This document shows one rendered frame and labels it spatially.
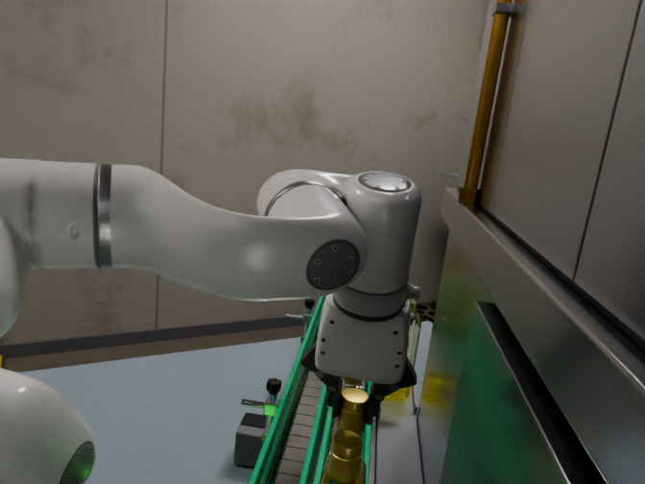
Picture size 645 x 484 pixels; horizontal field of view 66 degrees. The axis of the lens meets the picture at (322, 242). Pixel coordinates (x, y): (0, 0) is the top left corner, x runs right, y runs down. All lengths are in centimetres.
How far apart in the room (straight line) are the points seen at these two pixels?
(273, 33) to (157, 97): 81
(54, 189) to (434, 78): 371
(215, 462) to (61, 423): 62
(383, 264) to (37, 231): 28
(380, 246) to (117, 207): 23
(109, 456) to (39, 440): 64
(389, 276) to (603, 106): 22
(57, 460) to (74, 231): 32
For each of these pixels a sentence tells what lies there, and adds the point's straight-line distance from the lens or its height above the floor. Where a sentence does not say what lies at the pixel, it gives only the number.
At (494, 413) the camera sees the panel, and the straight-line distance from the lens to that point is 48.
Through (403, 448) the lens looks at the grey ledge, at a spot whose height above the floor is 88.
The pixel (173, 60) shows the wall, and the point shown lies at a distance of 314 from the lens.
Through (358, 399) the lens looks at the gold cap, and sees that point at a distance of 62.
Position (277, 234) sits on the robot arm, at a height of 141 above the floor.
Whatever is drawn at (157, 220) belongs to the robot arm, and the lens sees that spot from 39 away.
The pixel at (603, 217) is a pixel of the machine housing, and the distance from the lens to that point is 40.
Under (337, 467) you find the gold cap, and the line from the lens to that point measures 60.
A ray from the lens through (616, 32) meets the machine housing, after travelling 45.
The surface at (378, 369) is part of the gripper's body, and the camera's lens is 57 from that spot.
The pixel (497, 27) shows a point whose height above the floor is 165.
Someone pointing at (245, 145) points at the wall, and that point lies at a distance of 326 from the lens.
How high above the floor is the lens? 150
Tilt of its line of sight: 14 degrees down
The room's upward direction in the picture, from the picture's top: 6 degrees clockwise
